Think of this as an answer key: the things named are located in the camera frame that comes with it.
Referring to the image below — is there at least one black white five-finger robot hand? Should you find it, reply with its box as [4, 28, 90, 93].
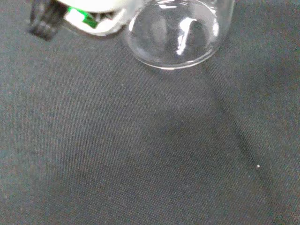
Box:
[27, 0, 143, 42]

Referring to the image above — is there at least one black bench cloth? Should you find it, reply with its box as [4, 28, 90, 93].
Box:
[0, 0, 300, 225]

